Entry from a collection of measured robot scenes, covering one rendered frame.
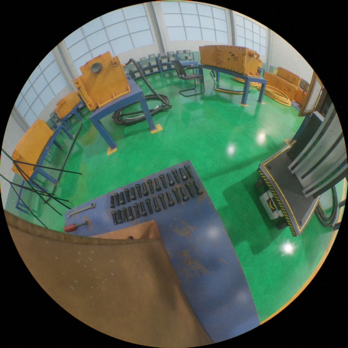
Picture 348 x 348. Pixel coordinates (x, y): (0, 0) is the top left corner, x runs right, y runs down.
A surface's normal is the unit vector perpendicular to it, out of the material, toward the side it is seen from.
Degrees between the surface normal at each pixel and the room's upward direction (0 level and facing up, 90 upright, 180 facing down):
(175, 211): 0
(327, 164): 90
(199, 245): 0
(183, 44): 90
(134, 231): 0
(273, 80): 90
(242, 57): 90
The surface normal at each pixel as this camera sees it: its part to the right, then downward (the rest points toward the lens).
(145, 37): 0.36, 0.78
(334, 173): -0.92, 0.39
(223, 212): -0.16, -0.49
